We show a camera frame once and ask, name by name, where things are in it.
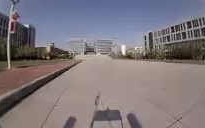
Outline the small white building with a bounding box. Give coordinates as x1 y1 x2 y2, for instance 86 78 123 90
120 44 127 56

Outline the pale glass building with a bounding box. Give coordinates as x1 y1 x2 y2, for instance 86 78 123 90
68 38 115 56

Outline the grey concrete paved ground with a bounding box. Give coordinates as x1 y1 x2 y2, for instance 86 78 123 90
0 54 205 128

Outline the robot's own part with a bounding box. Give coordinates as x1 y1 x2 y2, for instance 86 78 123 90
126 112 143 128
63 116 77 128

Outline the row of bushes and trees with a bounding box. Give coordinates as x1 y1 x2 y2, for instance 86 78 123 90
111 39 205 63

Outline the grass strip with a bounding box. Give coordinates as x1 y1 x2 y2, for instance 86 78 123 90
0 58 76 74

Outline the dark glass building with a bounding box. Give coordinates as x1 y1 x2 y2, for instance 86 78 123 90
0 7 37 49

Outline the grey stone kerb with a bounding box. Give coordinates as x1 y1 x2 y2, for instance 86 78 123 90
0 59 84 118

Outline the pale building with dark windows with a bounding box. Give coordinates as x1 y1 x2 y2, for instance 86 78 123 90
143 13 205 51

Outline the red brick path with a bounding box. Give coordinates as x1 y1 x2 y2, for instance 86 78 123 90
0 59 79 100

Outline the white pole with red banner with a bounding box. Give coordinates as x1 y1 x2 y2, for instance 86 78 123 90
5 0 21 70

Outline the row of green trees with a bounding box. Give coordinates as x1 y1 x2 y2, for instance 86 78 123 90
0 35 73 62

